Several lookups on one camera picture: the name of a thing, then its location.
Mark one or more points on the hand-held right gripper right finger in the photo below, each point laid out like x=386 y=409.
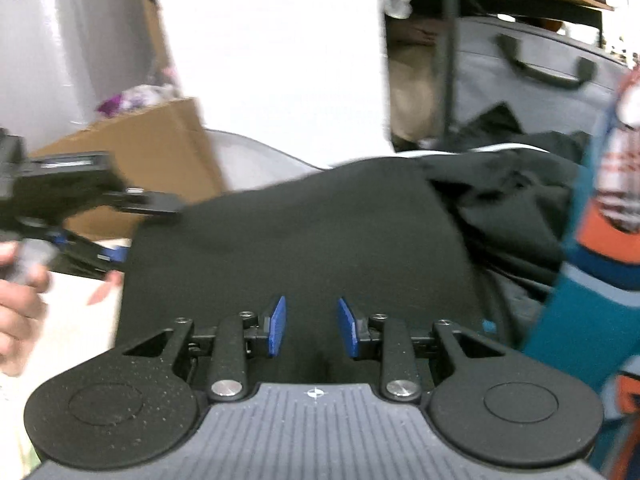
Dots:
x=350 y=327

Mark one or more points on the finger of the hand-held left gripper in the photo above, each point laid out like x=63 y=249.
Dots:
x=150 y=205
x=107 y=259

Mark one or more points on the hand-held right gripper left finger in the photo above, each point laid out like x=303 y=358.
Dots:
x=277 y=325

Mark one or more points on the black pants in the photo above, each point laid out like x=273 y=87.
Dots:
x=300 y=235

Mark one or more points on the person's left hand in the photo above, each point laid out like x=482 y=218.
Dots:
x=15 y=320

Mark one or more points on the large folded cardboard sheet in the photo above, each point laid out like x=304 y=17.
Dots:
x=140 y=160

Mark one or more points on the bear printed blanket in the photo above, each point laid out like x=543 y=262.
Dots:
x=65 y=320

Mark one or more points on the purple refill pouch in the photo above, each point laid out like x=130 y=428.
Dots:
x=135 y=100

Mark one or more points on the grey curved chair back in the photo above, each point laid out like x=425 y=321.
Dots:
x=260 y=160

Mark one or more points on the grey upright mattress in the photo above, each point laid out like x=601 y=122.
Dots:
x=85 y=35

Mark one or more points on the tall cardboard panel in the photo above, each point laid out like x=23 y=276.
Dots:
x=159 y=20

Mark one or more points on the black garment pile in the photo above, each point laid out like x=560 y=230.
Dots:
x=515 y=195

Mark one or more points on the teal patterned cloth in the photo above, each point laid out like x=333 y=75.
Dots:
x=590 y=285

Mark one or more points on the beige cloth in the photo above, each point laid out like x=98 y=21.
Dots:
x=415 y=85

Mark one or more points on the black metal table leg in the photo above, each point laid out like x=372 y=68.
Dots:
x=450 y=60

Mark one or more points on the grey fabric storage bag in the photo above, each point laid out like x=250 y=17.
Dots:
x=525 y=45

